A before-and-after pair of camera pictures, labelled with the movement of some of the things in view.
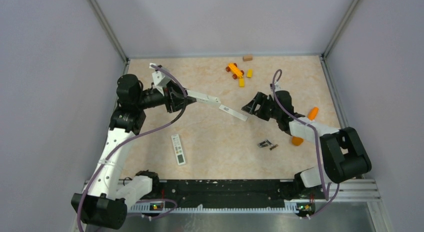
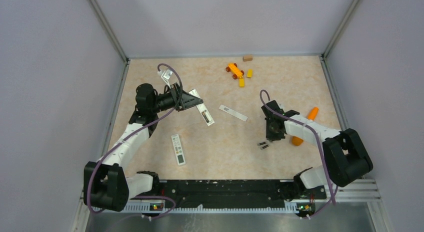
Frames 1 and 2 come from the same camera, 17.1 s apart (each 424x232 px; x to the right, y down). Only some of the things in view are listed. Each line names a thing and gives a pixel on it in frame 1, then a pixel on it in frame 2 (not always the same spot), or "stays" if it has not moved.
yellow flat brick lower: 241,82 stays
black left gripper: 178,100 stays
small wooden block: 247,58 stays
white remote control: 203,98 to 203,110
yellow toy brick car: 236,72 stays
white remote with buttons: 179,152 stays
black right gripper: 261,99 to 270,136
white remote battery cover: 233,112 stays
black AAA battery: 273,147 to 205,116
